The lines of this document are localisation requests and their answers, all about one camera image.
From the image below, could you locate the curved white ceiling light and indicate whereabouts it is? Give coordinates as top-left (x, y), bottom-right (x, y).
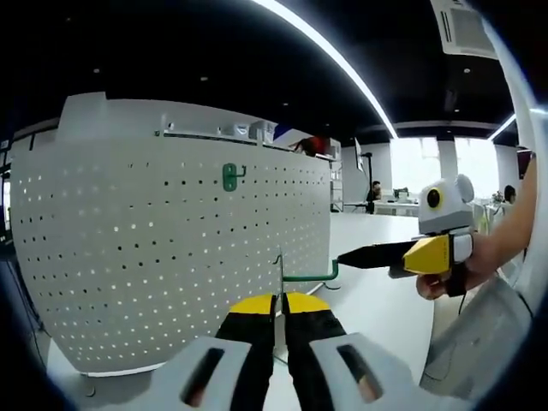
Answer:
top-left (250, 0), bottom-right (397, 140)

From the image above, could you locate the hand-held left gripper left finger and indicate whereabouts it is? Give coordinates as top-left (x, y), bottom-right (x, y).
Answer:
top-left (145, 293), bottom-right (278, 411)

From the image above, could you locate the green hook assembly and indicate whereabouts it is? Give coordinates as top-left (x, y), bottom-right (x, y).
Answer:
top-left (272, 244), bottom-right (342, 320)
top-left (221, 162), bottom-right (247, 193)

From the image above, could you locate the white perforated mounting plate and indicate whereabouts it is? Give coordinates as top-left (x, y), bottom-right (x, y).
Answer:
top-left (8, 130), bottom-right (334, 378)

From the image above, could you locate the person's right hand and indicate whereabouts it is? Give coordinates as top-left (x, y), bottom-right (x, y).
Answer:
top-left (415, 230), bottom-right (517, 301)

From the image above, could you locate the ceiling air conditioner vent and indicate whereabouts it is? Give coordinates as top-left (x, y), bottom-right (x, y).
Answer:
top-left (431, 0), bottom-right (500, 57)

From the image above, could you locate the grey metal shelf rack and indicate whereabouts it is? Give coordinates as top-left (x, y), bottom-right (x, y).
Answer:
top-left (329, 143), bottom-right (344, 214)

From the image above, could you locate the black tripod stand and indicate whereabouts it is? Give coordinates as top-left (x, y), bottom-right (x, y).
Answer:
top-left (353, 136), bottom-right (377, 214)

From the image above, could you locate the straight white ceiling light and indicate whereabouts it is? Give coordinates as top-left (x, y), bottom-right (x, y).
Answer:
top-left (489, 111), bottom-right (518, 141)

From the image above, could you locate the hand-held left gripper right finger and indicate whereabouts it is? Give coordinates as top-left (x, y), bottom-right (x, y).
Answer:
top-left (283, 291), bottom-right (429, 411)

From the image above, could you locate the black gripper strap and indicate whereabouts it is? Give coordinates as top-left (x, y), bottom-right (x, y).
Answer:
top-left (447, 237), bottom-right (470, 318)

